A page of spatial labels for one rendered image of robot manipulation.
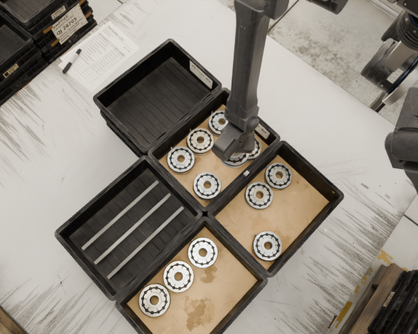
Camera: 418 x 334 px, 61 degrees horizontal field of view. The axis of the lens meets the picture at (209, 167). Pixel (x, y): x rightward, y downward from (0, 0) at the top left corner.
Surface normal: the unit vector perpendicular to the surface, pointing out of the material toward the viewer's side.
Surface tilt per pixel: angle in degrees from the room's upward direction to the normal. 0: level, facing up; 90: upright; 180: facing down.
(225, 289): 0
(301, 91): 0
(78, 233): 0
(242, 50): 85
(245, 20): 85
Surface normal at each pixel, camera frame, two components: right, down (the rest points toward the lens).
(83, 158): 0.05, -0.31
